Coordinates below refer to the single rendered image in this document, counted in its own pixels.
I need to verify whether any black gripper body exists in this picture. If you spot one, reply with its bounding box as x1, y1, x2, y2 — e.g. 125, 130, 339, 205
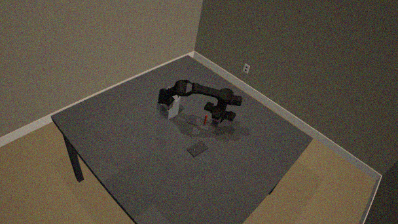
204, 102, 236, 122

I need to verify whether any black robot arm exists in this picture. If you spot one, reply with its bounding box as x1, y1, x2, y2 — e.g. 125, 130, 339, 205
158, 80, 243, 120

